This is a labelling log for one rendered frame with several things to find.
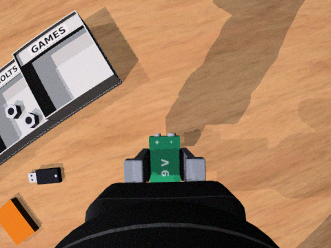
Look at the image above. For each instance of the silver hex nut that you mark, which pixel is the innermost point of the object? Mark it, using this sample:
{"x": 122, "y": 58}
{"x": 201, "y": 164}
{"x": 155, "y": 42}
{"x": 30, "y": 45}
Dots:
{"x": 30, "y": 120}
{"x": 13, "y": 111}

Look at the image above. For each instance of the black usb stick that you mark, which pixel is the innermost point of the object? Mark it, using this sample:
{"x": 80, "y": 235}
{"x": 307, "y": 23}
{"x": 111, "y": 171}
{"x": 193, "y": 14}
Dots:
{"x": 45, "y": 176}

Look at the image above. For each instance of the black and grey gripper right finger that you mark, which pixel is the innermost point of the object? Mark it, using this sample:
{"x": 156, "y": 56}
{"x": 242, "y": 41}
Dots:
{"x": 191, "y": 168}

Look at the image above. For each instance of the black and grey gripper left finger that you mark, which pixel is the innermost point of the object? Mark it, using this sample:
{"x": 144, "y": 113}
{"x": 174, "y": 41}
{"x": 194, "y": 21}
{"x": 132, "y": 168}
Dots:
{"x": 137, "y": 169}

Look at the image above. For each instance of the green nine-volt battery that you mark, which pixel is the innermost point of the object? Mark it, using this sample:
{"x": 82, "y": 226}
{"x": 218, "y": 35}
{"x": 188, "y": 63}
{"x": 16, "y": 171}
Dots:
{"x": 164, "y": 158}

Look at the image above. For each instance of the grey three-compartment sorting tray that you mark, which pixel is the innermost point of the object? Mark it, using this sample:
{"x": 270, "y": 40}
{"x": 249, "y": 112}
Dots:
{"x": 54, "y": 75}

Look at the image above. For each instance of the orange flat rectangular block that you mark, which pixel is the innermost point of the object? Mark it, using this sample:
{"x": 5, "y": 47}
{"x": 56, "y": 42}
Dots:
{"x": 16, "y": 221}

